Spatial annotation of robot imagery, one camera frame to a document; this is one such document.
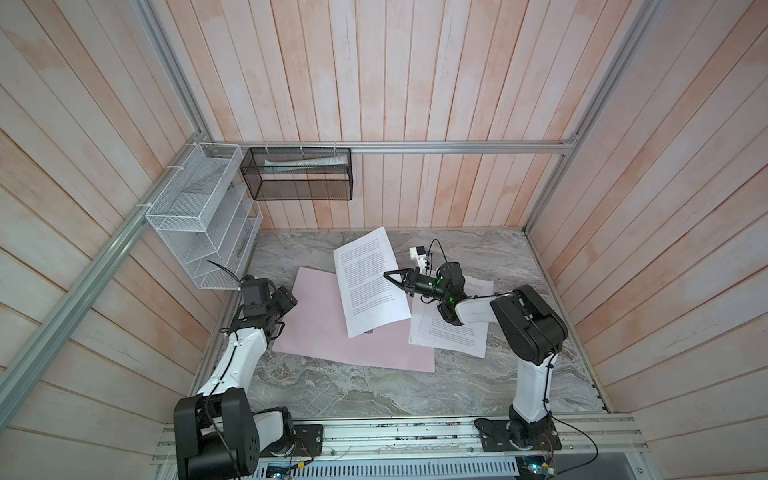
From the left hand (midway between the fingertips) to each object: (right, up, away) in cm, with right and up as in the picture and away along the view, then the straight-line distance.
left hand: (285, 302), depth 88 cm
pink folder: (+7, -10, +10) cm, 16 cm away
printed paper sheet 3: (+62, +3, +16) cm, 64 cm away
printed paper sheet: (+26, +1, -2) cm, 26 cm away
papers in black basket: (-4, +42, +3) cm, 42 cm away
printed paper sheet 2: (+44, -9, +5) cm, 45 cm away
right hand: (+30, +8, -3) cm, 31 cm away
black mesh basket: (0, +44, +16) cm, 47 cm away
